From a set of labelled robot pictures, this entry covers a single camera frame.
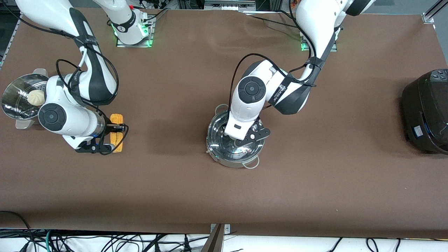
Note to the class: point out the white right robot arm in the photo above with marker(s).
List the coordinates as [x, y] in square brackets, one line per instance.
[52, 117]

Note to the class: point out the silver mounting bracket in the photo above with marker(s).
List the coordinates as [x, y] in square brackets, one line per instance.
[227, 229]

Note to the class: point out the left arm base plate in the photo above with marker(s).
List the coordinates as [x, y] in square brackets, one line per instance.
[334, 49]

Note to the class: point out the grey power strip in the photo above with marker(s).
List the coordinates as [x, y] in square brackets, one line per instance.
[227, 5]

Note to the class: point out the black rice cooker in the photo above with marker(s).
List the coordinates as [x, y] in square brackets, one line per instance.
[427, 105]

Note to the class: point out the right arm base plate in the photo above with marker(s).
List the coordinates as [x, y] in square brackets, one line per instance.
[120, 44]

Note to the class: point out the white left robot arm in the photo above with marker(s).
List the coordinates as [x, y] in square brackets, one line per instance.
[251, 89]

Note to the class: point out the aluminium frame rail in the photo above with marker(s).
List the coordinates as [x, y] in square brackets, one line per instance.
[7, 45]
[428, 16]

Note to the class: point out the glass pot lid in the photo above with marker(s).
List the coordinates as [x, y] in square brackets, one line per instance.
[217, 140]

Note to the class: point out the steel steamer pot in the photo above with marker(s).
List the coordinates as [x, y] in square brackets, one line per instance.
[14, 98]

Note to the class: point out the yellow corn cob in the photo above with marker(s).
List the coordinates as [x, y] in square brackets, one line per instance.
[117, 119]

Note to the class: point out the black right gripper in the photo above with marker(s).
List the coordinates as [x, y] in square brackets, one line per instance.
[109, 127]

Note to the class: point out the white steamed bun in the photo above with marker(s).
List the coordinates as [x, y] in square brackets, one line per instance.
[35, 98]

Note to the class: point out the dark metal pole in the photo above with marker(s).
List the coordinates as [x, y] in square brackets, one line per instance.
[214, 243]

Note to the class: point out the steel cooking pot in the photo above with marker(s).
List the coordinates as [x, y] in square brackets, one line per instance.
[227, 163]

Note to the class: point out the brown table cover mat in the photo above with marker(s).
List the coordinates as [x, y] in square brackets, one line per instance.
[224, 196]

